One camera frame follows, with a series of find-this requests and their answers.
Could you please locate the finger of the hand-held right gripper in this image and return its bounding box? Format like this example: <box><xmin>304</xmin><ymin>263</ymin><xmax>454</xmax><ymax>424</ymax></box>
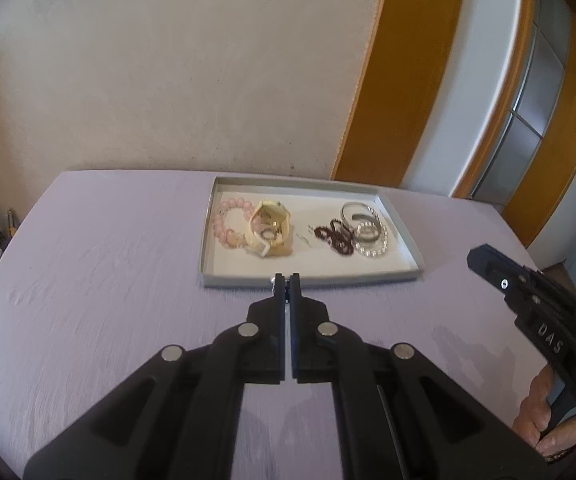
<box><xmin>466</xmin><ymin>243</ymin><xmax>544</xmax><ymax>306</ymax></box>

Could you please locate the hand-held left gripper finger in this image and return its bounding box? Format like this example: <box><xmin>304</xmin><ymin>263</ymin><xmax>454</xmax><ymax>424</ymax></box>
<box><xmin>290</xmin><ymin>273</ymin><xmax>550</xmax><ymax>480</ymax></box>
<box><xmin>22</xmin><ymin>273</ymin><xmax>289</xmax><ymax>480</ymax></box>

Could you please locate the white pearl necklace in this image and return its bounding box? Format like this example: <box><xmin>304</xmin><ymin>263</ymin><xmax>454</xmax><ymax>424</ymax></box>
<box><xmin>350</xmin><ymin>217</ymin><xmax>393</xmax><ymax>259</ymax></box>

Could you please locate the dark red bead necklace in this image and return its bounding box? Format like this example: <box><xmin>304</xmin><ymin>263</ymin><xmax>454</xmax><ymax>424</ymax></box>
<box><xmin>314</xmin><ymin>219</ymin><xmax>355</xmax><ymax>256</ymax></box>

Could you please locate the narrow wooden frame trim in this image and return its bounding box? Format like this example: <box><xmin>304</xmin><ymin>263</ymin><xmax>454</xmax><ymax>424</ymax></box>
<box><xmin>455</xmin><ymin>0</ymin><xmax>539</xmax><ymax>201</ymax></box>

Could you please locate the frosted glass window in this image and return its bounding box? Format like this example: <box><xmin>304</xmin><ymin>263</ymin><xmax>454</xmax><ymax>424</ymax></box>
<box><xmin>473</xmin><ymin>0</ymin><xmax>569</xmax><ymax>201</ymax></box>

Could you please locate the person's right hand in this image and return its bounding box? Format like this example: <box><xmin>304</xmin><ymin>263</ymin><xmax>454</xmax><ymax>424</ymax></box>
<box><xmin>512</xmin><ymin>370</ymin><xmax>576</xmax><ymax>463</ymax></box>

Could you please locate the white jewelry tray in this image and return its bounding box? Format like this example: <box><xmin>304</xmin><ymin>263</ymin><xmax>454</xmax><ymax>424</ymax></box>
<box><xmin>199</xmin><ymin>175</ymin><xmax>425</xmax><ymax>289</ymax></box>

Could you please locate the wide wooden door frame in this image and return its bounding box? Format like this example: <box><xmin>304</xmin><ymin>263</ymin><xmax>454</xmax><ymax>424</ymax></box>
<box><xmin>330</xmin><ymin>0</ymin><xmax>469</xmax><ymax>189</ymax></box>

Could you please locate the pink bead bracelet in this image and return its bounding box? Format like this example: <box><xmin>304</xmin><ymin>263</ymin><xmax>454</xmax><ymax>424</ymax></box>
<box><xmin>212</xmin><ymin>198</ymin><xmax>259</xmax><ymax>250</ymax></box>

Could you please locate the gold wrist watch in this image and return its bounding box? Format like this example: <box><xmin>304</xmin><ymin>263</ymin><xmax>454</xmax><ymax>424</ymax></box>
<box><xmin>245</xmin><ymin>200</ymin><xmax>296</xmax><ymax>259</ymax></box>

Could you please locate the silver bangle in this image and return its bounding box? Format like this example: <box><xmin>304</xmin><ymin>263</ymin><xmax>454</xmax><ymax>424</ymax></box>
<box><xmin>340</xmin><ymin>201</ymin><xmax>386</xmax><ymax>233</ymax></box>

